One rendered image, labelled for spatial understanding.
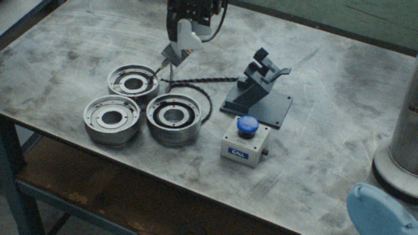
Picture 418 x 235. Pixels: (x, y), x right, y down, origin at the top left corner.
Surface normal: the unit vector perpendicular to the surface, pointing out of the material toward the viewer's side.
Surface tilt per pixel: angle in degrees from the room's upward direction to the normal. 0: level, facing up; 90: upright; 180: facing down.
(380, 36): 90
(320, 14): 90
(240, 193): 0
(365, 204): 98
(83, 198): 0
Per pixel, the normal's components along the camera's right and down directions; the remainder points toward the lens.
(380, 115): 0.04, -0.73
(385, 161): -0.70, -0.51
